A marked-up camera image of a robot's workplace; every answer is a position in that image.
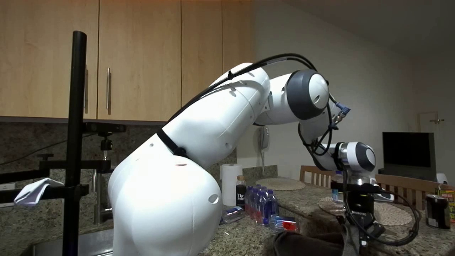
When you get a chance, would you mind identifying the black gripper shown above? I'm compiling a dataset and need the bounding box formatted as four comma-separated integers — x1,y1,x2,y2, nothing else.
347,191,386,249

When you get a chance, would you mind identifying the white paper towel roll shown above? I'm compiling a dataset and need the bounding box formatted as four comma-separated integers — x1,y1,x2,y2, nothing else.
219,163,244,208

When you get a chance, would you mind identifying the clear water bottle blue label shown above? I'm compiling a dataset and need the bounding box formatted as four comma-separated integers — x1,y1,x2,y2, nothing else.
331,173,344,204

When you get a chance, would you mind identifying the wooden dining chair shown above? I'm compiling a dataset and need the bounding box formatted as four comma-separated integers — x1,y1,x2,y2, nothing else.
298,164,335,190
375,174,439,211

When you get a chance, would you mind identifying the dark can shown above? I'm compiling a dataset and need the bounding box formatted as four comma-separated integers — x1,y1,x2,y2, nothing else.
425,193,452,231

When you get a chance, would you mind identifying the black television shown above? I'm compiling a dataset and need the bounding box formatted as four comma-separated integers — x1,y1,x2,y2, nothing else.
381,131,438,183

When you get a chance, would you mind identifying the pack of water bottles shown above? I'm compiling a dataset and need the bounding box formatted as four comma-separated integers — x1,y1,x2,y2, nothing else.
244,184,281,225

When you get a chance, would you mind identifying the dark bottle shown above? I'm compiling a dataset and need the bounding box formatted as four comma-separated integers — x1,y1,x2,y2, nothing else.
234,175,247,211

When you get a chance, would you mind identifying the light wood cabinet door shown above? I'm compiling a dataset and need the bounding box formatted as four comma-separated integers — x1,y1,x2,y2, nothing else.
180,0,253,104
0,0,98,120
98,0,182,123

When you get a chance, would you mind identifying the white crumpled cloth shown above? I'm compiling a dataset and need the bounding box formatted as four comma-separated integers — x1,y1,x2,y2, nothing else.
12,177,65,207

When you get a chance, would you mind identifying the black wrist cable bundle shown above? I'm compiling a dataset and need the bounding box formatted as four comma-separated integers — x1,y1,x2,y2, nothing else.
342,190,423,248

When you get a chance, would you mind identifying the white wall phone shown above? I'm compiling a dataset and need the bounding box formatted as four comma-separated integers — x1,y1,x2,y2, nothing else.
256,126,271,154

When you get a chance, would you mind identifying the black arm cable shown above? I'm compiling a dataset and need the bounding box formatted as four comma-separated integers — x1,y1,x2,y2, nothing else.
160,53,318,144

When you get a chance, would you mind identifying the black camera stand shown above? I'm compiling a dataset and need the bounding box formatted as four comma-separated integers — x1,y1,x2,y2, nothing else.
0,30,128,256

